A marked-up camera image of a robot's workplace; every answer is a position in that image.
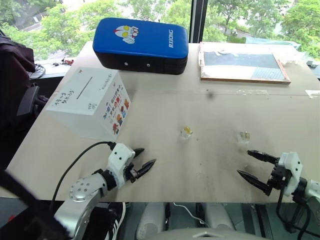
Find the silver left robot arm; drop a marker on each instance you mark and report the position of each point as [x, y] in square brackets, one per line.
[82, 190]

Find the dark window frame post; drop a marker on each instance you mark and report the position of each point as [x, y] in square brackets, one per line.
[199, 20]

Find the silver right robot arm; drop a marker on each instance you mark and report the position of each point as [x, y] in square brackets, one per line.
[312, 190]

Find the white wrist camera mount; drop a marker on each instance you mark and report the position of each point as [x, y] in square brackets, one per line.
[121, 160]
[292, 170]

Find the black office chair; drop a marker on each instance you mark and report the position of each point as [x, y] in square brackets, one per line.
[15, 82]

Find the small red black parts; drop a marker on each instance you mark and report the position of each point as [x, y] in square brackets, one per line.
[65, 61]

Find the black shoe white stripes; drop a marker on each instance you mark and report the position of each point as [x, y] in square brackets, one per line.
[116, 222]

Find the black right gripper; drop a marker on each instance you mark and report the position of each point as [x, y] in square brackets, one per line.
[278, 176]

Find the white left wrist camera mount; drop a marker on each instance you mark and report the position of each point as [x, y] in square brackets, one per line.
[121, 160]

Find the wood framed dark board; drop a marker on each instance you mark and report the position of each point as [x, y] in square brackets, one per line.
[242, 63]

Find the clear plastic wrap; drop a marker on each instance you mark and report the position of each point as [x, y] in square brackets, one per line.
[290, 60]

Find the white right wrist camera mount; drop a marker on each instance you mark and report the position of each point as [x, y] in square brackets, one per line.
[292, 170]

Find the grey rounded robot torso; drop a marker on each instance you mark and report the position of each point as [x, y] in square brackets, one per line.
[207, 235]

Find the white rounded robot leg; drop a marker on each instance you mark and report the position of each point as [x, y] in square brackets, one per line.
[150, 220]
[218, 216]

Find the blue black kick pad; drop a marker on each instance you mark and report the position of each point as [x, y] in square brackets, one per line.
[140, 42]

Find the clear plastic container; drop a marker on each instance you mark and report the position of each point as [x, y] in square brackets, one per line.
[243, 136]

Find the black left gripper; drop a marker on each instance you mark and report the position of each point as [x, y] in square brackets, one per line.
[131, 173]

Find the white slotted cardboard box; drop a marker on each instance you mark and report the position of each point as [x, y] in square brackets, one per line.
[92, 102]

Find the small grey box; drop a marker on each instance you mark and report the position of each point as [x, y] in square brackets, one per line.
[313, 63]

